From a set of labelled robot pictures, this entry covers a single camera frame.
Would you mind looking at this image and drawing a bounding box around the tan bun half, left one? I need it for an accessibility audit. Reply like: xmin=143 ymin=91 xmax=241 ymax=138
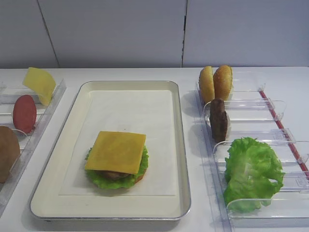
xmin=199 ymin=66 xmax=215 ymax=103

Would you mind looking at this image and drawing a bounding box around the yellow cheese slice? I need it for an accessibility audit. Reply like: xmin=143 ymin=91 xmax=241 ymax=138
xmin=85 ymin=131 xmax=146 ymax=174
xmin=23 ymin=67 xmax=56 ymax=106

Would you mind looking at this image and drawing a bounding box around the clear acrylic rack,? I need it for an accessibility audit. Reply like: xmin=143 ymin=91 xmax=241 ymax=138
xmin=196 ymin=66 xmax=309 ymax=232
xmin=0 ymin=80 xmax=66 ymax=214

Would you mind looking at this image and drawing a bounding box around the white paper tray liner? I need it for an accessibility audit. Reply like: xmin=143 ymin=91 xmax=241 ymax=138
xmin=60 ymin=90 xmax=177 ymax=196

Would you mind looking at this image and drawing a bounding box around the clear acrylic rack, left side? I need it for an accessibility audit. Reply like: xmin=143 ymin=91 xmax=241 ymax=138
xmin=0 ymin=80 xmax=66 ymax=214

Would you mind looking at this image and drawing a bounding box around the yellow cheese slice in rack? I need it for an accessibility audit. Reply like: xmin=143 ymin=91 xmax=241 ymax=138
xmin=23 ymin=67 xmax=56 ymax=106

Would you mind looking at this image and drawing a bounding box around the brown bun half in left rack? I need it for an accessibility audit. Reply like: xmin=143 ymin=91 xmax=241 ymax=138
xmin=0 ymin=126 xmax=20 ymax=183

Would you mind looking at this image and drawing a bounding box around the tan bun half, right one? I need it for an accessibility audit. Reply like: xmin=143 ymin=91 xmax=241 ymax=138
xmin=213 ymin=65 xmax=233 ymax=101

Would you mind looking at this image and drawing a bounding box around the brown meat patty in rack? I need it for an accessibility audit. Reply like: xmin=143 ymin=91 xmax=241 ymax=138
xmin=210 ymin=99 xmax=228 ymax=143

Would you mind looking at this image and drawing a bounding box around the brown meat patty on tray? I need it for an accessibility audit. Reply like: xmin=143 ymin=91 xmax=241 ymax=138
xmin=97 ymin=171 xmax=130 ymax=180

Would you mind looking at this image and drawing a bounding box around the clear acrylic rack, right side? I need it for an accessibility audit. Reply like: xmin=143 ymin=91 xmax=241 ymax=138
xmin=196 ymin=66 xmax=309 ymax=232

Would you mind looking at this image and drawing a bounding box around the green lettuce leaf on tray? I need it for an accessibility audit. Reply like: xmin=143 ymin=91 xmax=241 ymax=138
xmin=85 ymin=146 xmax=149 ymax=189

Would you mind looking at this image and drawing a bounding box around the green lettuce leaf in rack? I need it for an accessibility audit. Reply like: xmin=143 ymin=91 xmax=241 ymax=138
xmin=223 ymin=137 xmax=285 ymax=213

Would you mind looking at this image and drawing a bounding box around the white metal tray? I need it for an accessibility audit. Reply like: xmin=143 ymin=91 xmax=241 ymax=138
xmin=30 ymin=81 xmax=191 ymax=220

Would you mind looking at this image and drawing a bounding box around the red tomato slice in rack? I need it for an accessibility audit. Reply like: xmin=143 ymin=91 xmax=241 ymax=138
xmin=13 ymin=95 xmax=37 ymax=133

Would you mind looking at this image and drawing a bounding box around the tan bun half, one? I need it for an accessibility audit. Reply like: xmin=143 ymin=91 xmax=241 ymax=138
xmin=213 ymin=65 xmax=233 ymax=101
xmin=199 ymin=66 xmax=215 ymax=103

